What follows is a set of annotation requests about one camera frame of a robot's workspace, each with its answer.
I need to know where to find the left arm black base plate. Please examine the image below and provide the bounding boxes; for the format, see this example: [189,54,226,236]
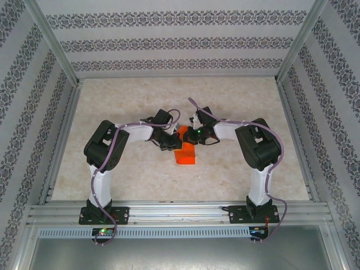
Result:
[78,206,131,226]

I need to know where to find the aluminium frame post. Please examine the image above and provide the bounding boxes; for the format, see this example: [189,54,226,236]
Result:
[22,0,85,88]
[274,0,330,85]

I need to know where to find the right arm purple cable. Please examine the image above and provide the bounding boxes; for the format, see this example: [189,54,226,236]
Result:
[187,97,289,244]

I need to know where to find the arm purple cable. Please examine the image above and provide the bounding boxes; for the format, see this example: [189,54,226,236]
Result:
[187,97,289,244]
[89,109,181,246]

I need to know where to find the aluminium mounting rail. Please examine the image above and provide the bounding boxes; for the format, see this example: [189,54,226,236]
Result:
[26,200,334,226]

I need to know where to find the aluminium back frame bar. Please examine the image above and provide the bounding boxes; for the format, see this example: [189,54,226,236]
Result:
[75,74,279,80]

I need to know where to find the orange paper sheet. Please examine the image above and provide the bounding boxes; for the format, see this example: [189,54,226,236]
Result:
[173,125,196,165]

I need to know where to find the slotted grey cable duct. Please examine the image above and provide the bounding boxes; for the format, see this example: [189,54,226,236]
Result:
[38,227,251,239]

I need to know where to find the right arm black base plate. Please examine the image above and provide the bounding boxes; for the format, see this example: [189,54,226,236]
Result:
[229,205,280,225]

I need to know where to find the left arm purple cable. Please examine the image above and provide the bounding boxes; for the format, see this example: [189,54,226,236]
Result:
[89,109,181,246]

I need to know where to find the aluminium side rail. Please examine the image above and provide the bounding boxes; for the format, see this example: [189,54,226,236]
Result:
[275,81,321,203]
[38,80,85,205]

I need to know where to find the grey metal sheet tray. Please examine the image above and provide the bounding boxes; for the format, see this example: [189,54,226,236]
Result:
[13,224,347,270]

